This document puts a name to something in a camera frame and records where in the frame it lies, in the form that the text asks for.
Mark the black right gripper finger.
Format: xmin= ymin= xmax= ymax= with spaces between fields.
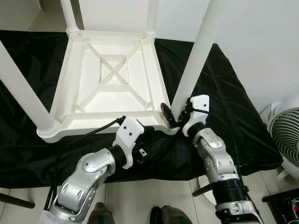
xmin=160 ymin=103 xmax=179 ymax=128

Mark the white plastic children table top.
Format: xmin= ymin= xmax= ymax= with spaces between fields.
xmin=36 ymin=29 xmax=181 ymax=144

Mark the white plastic table leg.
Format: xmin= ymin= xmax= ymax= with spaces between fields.
xmin=59 ymin=0 xmax=80 ymax=35
xmin=0 ymin=40 xmax=61 ymax=139
xmin=144 ymin=0 xmax=159 ymax=36
xmin=170 ymin=0 xmax=228 ymax=118

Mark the black table cloth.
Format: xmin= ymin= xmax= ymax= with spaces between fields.
xmin=0 ymin=29 xmax=284 ymax=189

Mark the grey robot right leg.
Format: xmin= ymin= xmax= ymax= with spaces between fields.
xmin=149 ymin=205 xmax=193 ymax=224

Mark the grey robot leg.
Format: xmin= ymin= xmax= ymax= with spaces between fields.
xmin=88 ymin=202 xmax=115 ymax=224
xmin=149 ymin=205 xmax=193 ymax=224

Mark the grey robot left leg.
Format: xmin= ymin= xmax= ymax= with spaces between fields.
xmin=88 ymin=202 xmax=115 ymax=224

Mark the black metal shelf rack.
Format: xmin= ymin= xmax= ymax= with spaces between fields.
xmin=262 ymin=187 xmax=299 ymax=224

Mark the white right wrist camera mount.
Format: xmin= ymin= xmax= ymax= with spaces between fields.
xmin=182 ymin=94 xmax=211 ymax=137

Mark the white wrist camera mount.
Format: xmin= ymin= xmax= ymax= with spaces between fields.
xmin=182 ymin=94 xmax=211 ymax=137
xmin=113 ymin=116 xmax=145 ymax=170

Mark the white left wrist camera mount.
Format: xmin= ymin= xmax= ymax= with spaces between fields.
xmin=113 ymin=116 xmax=145 ymax=170

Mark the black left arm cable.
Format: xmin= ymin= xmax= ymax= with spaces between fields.
xmin=44 ymin=116 xmax=127 ymax=210

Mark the white pedestal fan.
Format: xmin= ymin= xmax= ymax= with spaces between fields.
xmin=259 ymin=95 xmax=299 ymax=182

